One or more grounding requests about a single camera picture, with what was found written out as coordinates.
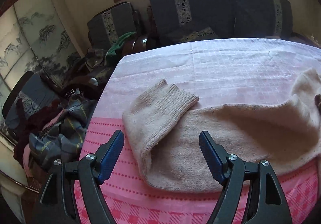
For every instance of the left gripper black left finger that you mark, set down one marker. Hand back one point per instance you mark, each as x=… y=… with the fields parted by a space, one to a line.
x=57 y=200

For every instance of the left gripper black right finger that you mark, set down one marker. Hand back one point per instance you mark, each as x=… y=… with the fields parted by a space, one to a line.
x=266 y=202

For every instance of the beige knit sweater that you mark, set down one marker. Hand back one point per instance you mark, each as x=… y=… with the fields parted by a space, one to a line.
x=163 y=128

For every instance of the pile of mixed clothes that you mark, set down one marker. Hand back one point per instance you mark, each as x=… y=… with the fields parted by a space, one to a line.
x=58 y=131

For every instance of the dark chair at left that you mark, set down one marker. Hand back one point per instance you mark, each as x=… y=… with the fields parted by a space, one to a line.
x=34 y=93

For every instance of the green cloth on armchair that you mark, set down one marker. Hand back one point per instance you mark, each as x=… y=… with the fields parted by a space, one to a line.
x=118 y=45

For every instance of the pink checkered bed sheet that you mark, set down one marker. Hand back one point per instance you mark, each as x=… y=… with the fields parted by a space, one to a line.
x=258 y=71

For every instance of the dark armchair with patterned stripe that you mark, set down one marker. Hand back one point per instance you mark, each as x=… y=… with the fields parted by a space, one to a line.
x=107 y=26

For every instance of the painted landscape folding screen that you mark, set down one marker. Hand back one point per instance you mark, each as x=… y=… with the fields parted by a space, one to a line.
x=33 y=38

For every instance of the round wooden side table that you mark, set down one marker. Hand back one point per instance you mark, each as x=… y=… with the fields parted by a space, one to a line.
x=303 y=39

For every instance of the dark sofa with patterned stripes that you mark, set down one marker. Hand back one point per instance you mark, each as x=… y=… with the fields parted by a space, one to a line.
x=179 y=21

